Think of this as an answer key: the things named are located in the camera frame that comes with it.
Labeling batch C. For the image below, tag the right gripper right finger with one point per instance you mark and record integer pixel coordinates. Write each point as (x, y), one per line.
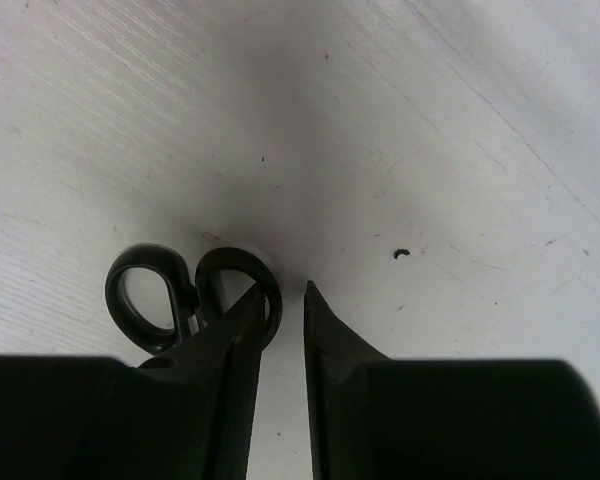
(374, 417)

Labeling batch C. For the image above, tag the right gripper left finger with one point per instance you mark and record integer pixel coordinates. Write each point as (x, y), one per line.
(184, 414)

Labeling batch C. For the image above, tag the black handled scissors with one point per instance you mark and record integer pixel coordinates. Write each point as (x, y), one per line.
(157, 302)

